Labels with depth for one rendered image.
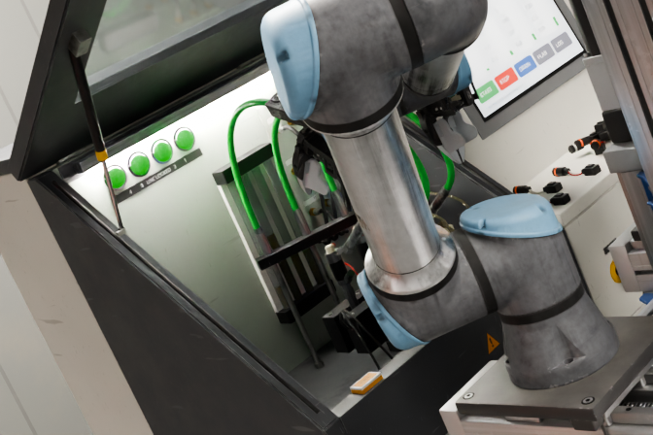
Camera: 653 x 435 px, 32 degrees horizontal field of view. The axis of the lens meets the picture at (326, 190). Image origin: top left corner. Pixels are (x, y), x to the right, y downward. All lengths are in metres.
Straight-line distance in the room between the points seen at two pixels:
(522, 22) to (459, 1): 1.54
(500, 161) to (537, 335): 1.08
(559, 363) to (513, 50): 1.28
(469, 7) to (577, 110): 1.56
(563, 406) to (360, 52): 0.54
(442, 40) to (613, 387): 0.52
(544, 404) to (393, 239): 0.30
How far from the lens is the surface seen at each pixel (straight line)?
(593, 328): 1.51
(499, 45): 2.65
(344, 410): 1.91
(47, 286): 2.40
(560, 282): 1.48
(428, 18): 1.16
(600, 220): 2.39
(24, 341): 3.57
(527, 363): 1.51
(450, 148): 2.02
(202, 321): 1.98
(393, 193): 1.30
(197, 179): 2.38
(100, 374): 2.42
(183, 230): 2.36
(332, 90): 1.17
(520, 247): 1.45
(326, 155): 1.75
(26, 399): 3.58
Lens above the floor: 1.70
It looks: 13 degrees down
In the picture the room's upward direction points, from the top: 24 degrees counter-clockwise
